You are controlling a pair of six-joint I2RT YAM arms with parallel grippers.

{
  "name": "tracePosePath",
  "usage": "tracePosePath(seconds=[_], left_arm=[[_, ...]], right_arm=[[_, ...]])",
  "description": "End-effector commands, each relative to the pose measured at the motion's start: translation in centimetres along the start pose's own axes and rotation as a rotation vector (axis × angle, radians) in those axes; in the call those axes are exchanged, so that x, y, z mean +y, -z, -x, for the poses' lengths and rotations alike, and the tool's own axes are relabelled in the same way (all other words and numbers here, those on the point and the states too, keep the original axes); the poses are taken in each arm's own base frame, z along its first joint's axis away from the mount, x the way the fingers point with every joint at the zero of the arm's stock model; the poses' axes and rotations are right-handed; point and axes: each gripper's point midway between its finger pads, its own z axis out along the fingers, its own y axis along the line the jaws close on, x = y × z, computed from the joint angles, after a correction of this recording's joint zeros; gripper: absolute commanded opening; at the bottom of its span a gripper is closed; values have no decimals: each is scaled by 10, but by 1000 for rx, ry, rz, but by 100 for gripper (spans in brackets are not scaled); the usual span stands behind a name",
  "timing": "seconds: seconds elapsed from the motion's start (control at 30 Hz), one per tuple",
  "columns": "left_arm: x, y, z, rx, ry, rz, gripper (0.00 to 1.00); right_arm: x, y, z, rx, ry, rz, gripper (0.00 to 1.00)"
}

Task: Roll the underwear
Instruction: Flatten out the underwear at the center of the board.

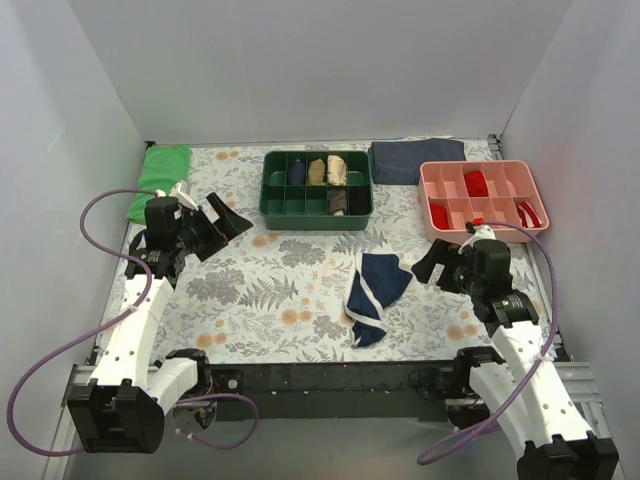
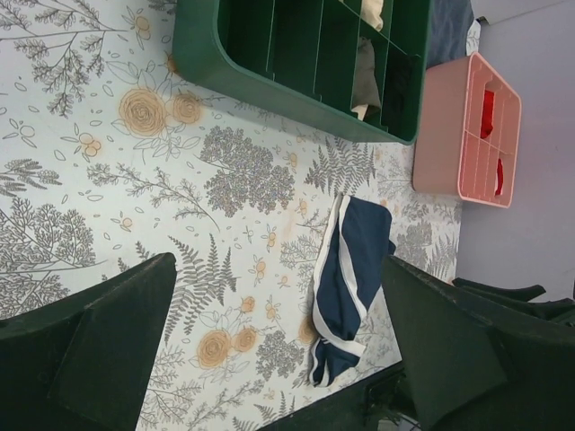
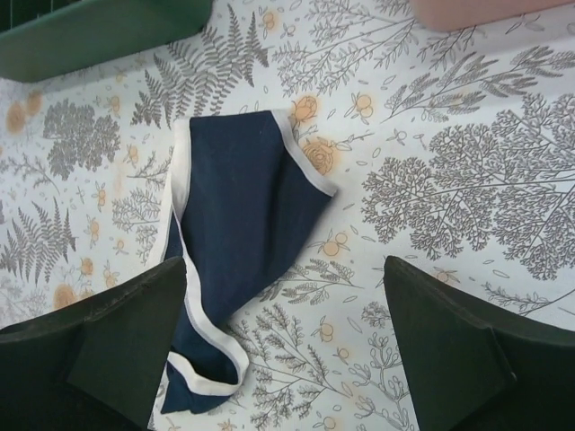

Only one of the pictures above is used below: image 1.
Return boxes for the dark blue folded cloth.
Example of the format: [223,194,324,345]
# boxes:
[368,138,466,185]

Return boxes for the navy white-trimmed underwear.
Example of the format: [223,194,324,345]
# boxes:
[343,253,414,348]

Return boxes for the rolled red underwear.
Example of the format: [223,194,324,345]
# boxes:
[464,170,489,198]
[429,203,449,230]

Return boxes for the green folded towel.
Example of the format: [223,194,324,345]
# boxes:
[138,145,192,193]

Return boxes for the aluminium frame rail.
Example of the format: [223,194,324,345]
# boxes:
[42,362,626,480]

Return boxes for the floral table mat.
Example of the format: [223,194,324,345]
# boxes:
[152,146,490,363]

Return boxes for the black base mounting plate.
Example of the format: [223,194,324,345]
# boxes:
[154,363,501,421]

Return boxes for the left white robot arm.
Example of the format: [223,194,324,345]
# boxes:
[67,193,253,454]

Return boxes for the rolled red underwear left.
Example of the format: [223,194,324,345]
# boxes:
[429,203,449,230]

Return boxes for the green divided organizer tray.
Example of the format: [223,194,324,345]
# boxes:
[259,151,374,231]

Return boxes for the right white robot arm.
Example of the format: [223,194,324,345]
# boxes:
[412,239,619,479]

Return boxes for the red white striped underwear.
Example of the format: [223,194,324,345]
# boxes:
[516,201,542,229]

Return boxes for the rolled tan underwear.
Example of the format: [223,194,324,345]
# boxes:
[307,159,326,185]

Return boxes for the pink divided organizer tray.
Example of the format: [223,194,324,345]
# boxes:
[417,160,550,244]

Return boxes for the rolled navy underwear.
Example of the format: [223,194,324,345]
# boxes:
[287,159,306,185]

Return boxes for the rolled red underwear top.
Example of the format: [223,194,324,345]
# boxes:
[464,170,489,198]

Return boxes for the rolled black underwear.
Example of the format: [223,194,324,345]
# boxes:
[349,185,371,215]

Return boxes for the rolled grey brown underwear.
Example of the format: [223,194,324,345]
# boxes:
[328,189,348,216]

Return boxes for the rolled cream underwear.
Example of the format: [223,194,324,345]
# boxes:
[326,155,348,186]

